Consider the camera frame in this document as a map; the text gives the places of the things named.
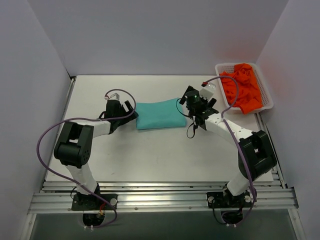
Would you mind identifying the black cable on right wrist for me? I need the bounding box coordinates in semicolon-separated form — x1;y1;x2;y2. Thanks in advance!
175;97;201;139

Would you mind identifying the white plastic basket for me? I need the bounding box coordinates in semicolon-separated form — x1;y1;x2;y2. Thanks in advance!
215;62;274;114

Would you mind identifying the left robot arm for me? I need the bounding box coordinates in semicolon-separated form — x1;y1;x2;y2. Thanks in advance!
53;99;139;210

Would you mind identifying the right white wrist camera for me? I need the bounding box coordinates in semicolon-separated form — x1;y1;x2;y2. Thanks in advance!
199;82;217;101

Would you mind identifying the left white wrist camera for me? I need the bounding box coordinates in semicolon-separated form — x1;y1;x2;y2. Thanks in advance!
104;93;120;101

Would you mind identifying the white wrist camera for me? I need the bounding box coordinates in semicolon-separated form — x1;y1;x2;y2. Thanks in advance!
104;93;120;101
199;82;217;101

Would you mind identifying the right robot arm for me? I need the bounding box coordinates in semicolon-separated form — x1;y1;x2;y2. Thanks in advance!
179;85;277;207

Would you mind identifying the aluminium mounting rail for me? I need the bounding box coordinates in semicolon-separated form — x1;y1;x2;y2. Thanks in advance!
28;180;298;214

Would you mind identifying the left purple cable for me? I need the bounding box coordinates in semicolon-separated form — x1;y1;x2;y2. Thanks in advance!
36;89;137;228

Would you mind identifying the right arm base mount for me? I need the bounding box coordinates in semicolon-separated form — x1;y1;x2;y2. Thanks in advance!
206;191;253;228

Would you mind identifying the teal t-shirt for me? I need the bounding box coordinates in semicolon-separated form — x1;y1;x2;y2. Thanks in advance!
135;98;187;130

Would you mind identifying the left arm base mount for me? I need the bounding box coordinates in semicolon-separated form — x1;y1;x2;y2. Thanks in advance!
71;192;118;227

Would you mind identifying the orange t-shirt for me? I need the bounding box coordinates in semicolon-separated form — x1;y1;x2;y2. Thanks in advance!
220;63;263;114

